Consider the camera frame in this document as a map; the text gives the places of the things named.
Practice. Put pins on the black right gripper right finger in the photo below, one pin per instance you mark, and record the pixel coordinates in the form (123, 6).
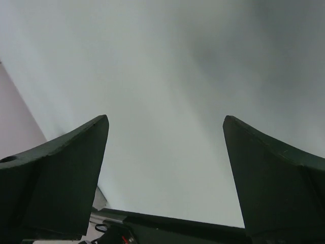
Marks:
(280, 188)

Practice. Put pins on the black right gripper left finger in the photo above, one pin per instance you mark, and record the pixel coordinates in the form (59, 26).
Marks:
(48, 191)

